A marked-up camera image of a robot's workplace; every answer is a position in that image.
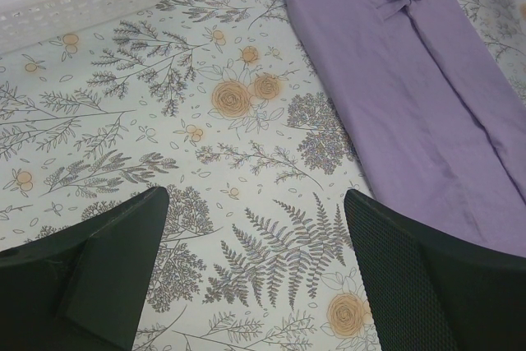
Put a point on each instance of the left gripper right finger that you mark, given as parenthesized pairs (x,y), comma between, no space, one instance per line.
(431,291)

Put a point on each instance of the purple t-shirt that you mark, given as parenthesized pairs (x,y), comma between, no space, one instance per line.
(438,129)

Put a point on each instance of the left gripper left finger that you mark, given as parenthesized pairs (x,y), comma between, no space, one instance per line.
(84,287)

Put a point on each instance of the floral table mat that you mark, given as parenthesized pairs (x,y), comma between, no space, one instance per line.
(218,102)

